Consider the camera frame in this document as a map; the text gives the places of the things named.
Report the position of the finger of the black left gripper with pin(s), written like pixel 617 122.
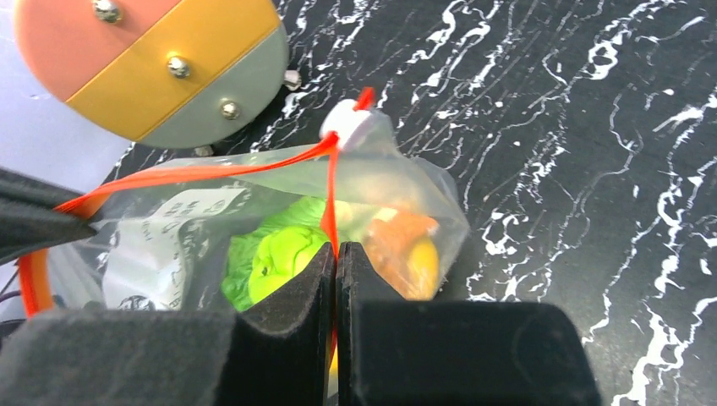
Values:
pixel 28 219

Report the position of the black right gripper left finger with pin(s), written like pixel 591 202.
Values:
pixel 276 353

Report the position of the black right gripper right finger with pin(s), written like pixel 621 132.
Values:
pixel 393 351

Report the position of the orange toy carrot piece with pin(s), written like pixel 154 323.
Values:
pixel 390 235

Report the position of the clear orange zip top bag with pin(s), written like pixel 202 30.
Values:
pixel 228 231

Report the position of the green toy lettuce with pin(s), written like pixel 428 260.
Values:
pixel 306 211

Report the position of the yellow toy banana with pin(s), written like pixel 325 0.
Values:
pixel 423 270

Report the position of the light green toy fruit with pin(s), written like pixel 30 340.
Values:
pixel 280 256

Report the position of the white orange cylinder drum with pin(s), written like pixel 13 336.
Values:
pixel 168 74

